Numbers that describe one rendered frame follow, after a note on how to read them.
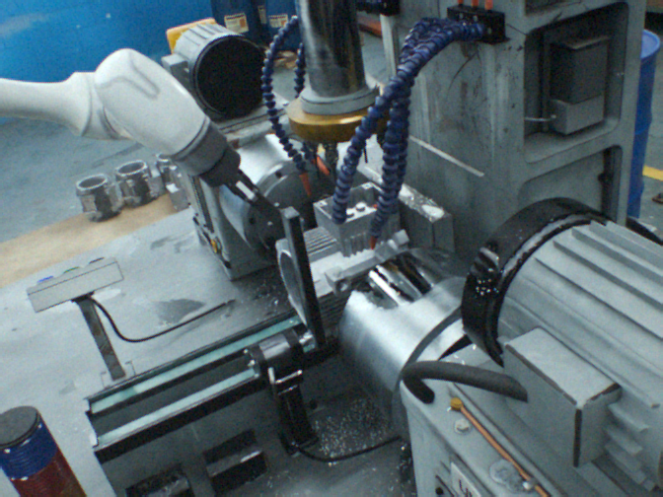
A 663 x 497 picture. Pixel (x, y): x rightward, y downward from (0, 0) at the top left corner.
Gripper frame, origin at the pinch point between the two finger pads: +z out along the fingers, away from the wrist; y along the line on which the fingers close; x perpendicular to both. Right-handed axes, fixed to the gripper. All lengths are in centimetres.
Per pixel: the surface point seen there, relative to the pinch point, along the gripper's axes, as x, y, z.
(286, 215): -1.9, -20.2, -14.6
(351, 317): 2.3, -30.0, -0.9
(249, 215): 4.1, 15.1, 1.4
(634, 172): -104, 61, 140
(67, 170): 89, 374, 77
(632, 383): -12, -74, -17
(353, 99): -21.8, -12.1, -15.0
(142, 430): 40.5, -13.1, -1.8
